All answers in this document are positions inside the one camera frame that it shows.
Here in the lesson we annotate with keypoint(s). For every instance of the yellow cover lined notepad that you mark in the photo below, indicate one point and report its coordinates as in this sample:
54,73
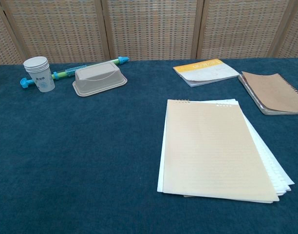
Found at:
212,151

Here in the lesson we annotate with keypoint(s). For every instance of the brown spiral notebook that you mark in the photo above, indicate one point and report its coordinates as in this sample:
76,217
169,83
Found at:
268,92

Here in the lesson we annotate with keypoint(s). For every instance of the blue green water squirter toy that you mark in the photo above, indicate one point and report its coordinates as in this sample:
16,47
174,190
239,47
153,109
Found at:
123,60

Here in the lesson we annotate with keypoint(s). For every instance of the beige lidded food box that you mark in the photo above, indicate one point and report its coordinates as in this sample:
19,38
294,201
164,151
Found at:
98,78

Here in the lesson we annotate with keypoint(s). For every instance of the orange and white booklet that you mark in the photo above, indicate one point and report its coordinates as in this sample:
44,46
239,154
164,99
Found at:
207,72

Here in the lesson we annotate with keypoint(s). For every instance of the dark blue tablecloth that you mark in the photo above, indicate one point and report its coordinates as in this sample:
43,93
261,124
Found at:
78,146

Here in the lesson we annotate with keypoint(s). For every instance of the woven wooden folding screen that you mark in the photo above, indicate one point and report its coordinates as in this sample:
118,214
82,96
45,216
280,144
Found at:
149,29

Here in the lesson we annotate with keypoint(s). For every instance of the stack of white paper cups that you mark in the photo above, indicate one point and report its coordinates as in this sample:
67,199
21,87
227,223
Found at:
42,78

